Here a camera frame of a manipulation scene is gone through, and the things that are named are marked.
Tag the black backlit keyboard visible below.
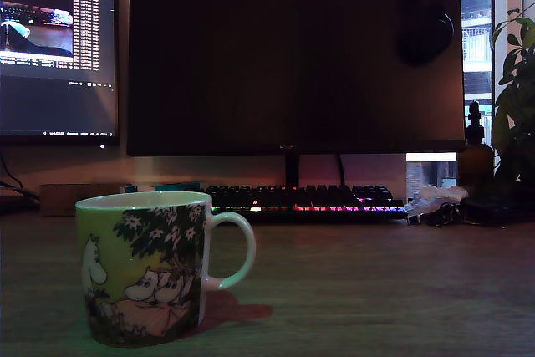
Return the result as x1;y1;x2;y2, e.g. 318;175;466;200
183;184;410;224

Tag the large dark computer monitor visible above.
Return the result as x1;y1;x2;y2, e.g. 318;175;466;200
125;0;467;157

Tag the blue flat box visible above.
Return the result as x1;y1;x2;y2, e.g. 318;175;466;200
153;182;201;193

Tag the crumpled white tissue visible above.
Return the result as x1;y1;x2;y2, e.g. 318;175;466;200
403;185;469;212

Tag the cartoon print ceramic mug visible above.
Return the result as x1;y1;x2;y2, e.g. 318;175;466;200
74;191;257;349

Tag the black key bunch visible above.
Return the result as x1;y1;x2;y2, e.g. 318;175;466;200
424;201;463;227

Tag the black over-ear headphones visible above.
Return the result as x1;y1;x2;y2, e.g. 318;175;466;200
395;0;456;68

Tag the brown dropper bottle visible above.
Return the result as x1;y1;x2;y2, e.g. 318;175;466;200
457;100;495;189

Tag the lit computer monitor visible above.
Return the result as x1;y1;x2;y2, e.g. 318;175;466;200
0;0;121;149

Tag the dark flat pouch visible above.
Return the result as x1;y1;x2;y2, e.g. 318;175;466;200
459;196;519;227

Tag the green leafy houseplant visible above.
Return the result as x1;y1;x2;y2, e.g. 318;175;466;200
491;5;535;186

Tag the black monitor stand post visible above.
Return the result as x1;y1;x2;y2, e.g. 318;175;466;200
285;154;301;188

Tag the black monitor cable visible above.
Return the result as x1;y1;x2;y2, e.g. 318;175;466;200
336;154;348;186

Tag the thin black cable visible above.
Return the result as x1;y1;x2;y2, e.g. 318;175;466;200
0;181;42;202
0;156;24;189

